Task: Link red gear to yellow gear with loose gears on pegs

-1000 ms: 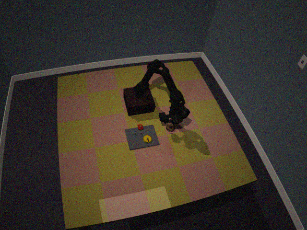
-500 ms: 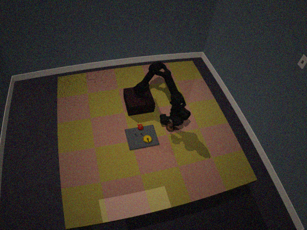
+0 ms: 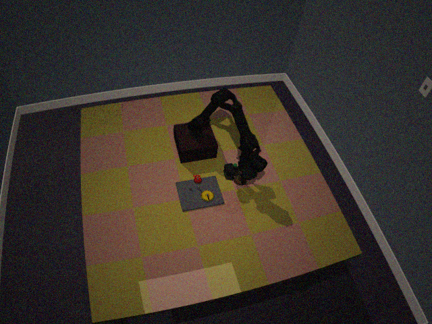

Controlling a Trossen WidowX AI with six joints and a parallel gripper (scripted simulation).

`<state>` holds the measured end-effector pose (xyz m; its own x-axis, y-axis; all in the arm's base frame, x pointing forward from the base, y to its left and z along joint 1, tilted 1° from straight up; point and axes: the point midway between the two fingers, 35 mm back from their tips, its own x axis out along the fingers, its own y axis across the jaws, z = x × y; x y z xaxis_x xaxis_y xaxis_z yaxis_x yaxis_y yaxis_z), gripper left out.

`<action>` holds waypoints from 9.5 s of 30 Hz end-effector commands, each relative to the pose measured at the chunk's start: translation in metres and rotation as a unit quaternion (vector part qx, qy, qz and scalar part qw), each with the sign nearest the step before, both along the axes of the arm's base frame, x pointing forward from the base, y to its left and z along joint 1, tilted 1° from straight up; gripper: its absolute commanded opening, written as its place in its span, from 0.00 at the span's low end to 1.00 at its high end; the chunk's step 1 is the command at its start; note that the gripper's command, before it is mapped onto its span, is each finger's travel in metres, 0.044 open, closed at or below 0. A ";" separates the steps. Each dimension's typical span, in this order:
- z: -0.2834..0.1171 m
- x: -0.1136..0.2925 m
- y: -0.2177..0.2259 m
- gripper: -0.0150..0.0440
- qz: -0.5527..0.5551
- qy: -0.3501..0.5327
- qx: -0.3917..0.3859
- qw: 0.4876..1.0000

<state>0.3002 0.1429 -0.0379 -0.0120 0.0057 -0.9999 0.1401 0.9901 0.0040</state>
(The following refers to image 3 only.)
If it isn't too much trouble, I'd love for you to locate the yellow gear with black stripe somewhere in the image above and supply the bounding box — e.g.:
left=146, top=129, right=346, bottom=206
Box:
left=201, top=190, right=214, bottom=202

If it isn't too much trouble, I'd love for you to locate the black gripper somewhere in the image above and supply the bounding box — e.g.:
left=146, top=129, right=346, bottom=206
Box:
left=224, top=159, right=260, bottom=179

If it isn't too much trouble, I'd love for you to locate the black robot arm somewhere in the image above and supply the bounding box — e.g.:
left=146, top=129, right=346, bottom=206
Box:
left=188, top=88, right=267, bottom=180

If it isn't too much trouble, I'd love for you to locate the brown gear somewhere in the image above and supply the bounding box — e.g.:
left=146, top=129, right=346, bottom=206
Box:
left=234, top=175, right=246, bottom=185

